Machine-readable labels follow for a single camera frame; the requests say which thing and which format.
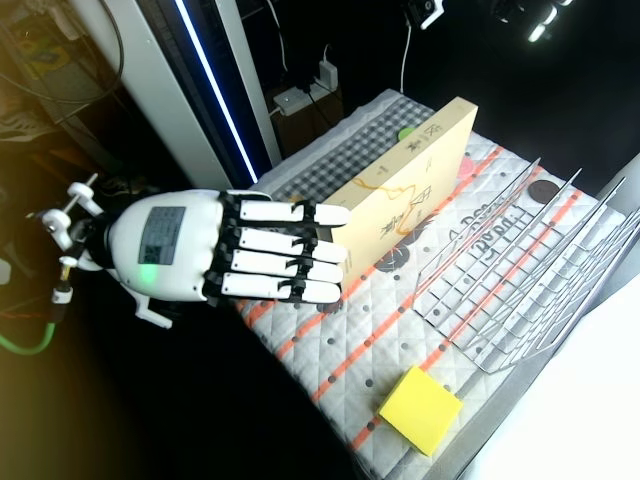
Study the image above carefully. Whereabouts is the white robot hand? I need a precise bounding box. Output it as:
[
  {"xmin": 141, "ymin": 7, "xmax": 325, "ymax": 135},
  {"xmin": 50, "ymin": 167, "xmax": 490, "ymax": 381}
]
[
  {"xmin": 106, "ymin": 188, "xmax": 352, "ymax": 330},
  {"xmin": 492, "ymin": 0, "xmax": 576, "ymax": 44}
]

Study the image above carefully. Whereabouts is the white column with blue light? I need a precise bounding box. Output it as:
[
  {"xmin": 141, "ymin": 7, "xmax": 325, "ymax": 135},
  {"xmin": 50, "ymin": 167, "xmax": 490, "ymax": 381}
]
[{"xmin": 69, "ymin": 0, "xmax": 282, "ymax": 192}]

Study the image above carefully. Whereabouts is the white power strip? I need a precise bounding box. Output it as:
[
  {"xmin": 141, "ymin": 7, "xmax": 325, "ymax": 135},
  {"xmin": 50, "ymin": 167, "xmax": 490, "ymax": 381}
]
[{"xmin": 272, "ymin": 84, "xmax": 327, "ymax": 117}]

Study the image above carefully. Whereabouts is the grey quilted table cloth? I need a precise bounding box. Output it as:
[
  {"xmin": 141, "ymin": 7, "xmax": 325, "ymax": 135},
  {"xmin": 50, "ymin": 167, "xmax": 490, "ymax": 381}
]
[{"xmin": 237, "ymin": 89, "xmax": 626, "ymax": 476}]

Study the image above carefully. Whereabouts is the white charger plug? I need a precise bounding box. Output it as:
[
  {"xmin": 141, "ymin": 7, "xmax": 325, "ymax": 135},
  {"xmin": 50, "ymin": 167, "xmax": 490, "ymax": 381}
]
[{"xmin": 318, "ymin": 59, "xmax": 340, "ymax": 87}]

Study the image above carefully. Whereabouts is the yellow sponge block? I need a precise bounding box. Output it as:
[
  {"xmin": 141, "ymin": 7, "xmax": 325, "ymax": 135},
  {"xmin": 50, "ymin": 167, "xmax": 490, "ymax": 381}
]
[{"xmin": 378, "ymin": 365, "xmax": 464, "ymax": 457}]

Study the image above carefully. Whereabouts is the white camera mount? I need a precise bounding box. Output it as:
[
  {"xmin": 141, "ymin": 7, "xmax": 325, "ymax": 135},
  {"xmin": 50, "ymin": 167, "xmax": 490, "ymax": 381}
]
[{"xmin": 407, "ymin": 0, "xmax": 445, "ymax": 31}]

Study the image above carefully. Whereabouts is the thin white cable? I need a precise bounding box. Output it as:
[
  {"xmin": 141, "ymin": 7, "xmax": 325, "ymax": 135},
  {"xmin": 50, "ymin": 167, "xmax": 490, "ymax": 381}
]
[{"xmin": 398, "ymin": 23, "xmax": 414, "ymax": 96}]

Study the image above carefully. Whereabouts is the green cable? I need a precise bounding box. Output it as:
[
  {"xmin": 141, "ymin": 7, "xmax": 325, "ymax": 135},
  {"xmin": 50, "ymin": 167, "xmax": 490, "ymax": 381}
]
[{"xmin": 0, "ymin": 319, "xmax": 56, "ymax": 357}]

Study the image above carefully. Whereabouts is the black hanging cable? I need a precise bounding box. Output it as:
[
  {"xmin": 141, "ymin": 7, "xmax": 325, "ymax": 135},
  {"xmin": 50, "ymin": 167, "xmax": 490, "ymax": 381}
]
[{"xmin": 0, "ymin": 0, "xmax": 126, "ymax": 107}]

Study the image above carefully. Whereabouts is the wire dish rack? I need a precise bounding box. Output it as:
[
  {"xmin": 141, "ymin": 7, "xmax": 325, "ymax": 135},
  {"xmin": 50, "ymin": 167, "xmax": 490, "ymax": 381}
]
[{"xmin": 412, "ymin": 158, "xmax": 640, "ymax": 374}]

